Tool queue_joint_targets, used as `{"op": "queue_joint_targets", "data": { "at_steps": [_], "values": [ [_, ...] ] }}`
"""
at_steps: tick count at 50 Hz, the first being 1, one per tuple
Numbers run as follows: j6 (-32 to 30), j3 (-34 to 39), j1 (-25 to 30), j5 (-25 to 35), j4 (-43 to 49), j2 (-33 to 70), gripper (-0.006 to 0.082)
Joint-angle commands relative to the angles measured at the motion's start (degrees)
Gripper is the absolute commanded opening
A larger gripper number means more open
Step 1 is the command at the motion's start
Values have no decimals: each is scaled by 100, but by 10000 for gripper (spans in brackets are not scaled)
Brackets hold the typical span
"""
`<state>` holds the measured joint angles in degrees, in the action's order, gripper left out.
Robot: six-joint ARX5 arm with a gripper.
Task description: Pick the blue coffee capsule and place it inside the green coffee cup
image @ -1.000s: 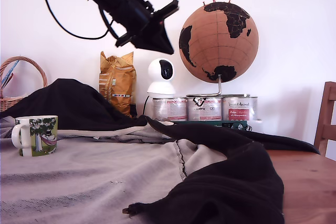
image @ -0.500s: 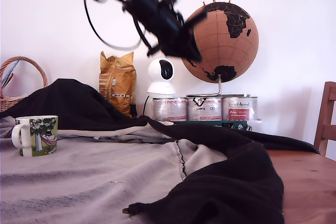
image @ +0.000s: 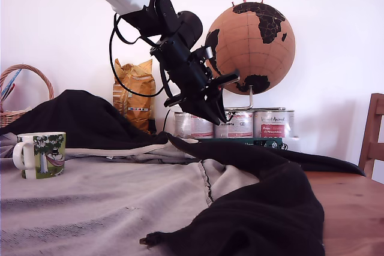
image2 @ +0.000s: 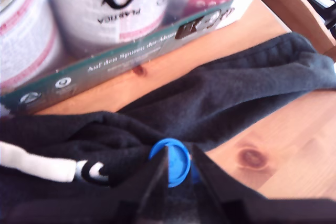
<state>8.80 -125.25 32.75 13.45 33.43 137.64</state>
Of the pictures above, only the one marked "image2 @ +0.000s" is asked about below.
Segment silver tin can small text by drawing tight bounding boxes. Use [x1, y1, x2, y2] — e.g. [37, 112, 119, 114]
[0, 0, 65, 95]

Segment blue coffee capsule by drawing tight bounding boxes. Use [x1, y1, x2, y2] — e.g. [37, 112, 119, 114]
[148, 137, 202, 188]

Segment black and grey hoodie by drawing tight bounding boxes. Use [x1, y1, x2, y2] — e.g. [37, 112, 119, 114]
[0, 31, 336, 224]

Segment green and white flat box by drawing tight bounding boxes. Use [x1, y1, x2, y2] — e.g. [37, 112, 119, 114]
[0, 0, 263, 116]

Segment silver tin can black logo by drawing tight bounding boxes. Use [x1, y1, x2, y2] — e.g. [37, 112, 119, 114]
[39, 0, 179, 59]

